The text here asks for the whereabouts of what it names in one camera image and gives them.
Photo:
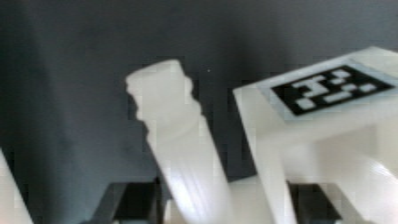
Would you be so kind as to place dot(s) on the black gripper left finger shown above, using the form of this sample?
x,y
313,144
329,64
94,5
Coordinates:
x,y
130,204

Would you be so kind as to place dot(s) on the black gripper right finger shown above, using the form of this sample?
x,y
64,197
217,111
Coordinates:
x,y
315,207

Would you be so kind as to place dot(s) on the white chair seat part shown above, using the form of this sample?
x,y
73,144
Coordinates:
x,y
320,122

